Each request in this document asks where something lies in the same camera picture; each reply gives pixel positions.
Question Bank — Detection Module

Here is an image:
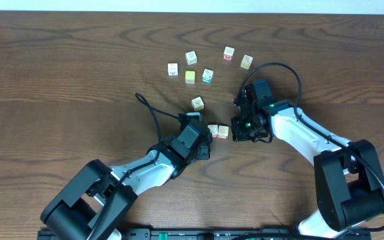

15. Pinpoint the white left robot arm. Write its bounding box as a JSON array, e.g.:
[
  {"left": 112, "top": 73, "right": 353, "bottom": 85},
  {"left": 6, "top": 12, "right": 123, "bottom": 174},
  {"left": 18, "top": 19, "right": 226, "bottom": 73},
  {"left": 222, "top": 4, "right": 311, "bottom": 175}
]
[{"left": 40, "top": 127, "right": 212, "bottom": 239}]

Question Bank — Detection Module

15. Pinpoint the black camera cable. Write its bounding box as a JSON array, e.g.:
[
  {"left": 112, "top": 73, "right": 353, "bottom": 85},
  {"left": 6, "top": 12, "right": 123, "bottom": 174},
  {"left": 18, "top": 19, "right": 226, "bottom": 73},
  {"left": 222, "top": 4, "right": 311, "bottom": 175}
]
[
  {"left": 87, "top": 92, "right": 183, "bottom": 240},
  {"left": 233, "top": 62, "right": 384, "bottom": 233}
]

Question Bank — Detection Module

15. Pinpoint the red M wooden block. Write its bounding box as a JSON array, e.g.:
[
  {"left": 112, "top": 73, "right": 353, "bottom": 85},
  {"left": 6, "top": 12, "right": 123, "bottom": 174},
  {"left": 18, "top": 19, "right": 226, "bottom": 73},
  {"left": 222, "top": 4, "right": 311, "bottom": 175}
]
[{"left": 223, "top": 46, "right": 235, "bottom": 61}]

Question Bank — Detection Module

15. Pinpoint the black left camera cable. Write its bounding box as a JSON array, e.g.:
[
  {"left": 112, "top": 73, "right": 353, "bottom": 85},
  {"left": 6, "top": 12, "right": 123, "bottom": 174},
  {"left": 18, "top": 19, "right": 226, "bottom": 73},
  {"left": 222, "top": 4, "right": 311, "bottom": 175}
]
[{"left": 87, "top": 92, "right": 183, "bottom": 240}]

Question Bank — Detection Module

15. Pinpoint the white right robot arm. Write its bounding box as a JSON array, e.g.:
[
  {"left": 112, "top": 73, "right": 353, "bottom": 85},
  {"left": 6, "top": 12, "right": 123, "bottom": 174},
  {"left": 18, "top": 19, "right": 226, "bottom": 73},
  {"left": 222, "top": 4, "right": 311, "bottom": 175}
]
[{"left": 231, "top": 89, "right": 384, "bottom": 238}]

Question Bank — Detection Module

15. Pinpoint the white red-print wooden block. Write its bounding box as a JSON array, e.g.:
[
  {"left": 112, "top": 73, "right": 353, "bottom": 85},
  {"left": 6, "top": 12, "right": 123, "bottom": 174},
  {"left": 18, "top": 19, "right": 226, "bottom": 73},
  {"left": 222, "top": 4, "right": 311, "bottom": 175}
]
[{"left": 167, "top": 63, "right": 179, "bottom": 76}]

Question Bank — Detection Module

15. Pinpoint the green lettered wooden block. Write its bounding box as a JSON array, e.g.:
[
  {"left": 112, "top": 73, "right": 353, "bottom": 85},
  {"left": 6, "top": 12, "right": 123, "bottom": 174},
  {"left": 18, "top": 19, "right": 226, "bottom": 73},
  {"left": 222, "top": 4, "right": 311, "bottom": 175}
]
[{"left": 202, "top": 69, "right": 214, "bottom": 83}]

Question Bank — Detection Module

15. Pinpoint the white circle-print wooden block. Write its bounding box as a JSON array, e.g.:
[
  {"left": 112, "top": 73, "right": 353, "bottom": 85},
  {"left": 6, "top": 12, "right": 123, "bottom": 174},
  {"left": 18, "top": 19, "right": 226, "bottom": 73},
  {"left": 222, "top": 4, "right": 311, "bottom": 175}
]
[{"left": 185, "top": 51, "right": 197, "bottom": 65}]

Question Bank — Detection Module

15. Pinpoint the yellow topped wooden block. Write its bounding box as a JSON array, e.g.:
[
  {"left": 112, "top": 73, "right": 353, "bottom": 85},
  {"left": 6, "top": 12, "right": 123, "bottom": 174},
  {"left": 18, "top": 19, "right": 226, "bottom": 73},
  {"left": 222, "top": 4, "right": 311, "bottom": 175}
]
[{"left": 185, "top": 70, "right": 196, "bottom": 84}]

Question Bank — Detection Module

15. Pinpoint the black right camera cable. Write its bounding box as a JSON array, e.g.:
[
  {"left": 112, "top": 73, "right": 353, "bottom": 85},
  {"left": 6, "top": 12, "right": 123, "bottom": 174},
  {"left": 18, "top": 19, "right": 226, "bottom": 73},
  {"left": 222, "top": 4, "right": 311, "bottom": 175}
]
[{"left": 233, "top": 62, "right": 384, "bottom": 233}]

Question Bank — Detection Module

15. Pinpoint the pale yellow wooden block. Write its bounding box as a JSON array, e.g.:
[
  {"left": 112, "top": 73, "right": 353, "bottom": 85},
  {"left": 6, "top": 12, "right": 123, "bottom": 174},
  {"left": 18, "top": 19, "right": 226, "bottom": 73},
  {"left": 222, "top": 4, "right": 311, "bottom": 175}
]
[{"left": 240, "top": 55, "right": 253, "bottom": 69}]

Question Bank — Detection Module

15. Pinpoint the red printed wooden block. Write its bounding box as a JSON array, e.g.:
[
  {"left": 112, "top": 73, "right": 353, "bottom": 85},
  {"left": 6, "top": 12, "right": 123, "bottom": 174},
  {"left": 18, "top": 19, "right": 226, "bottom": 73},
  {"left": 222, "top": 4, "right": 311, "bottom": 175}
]
[{"left": 208, "top": 125, "right": 219, "bottom": 138}]

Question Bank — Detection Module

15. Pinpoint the yellow sided wooden block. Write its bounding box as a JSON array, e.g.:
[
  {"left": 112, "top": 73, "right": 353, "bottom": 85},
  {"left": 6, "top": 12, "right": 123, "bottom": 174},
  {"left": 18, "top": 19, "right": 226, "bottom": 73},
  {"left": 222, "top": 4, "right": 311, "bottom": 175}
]
[{"left": 191, "top": 97, "right": 205, "bottom": 111}]

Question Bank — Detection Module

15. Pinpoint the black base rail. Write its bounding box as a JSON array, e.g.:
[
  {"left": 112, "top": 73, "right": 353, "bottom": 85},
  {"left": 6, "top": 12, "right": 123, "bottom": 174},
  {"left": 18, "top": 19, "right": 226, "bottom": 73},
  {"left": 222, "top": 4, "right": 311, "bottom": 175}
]
[{"left": 37, "top": 226, "right": 372, "bottom": 240}]

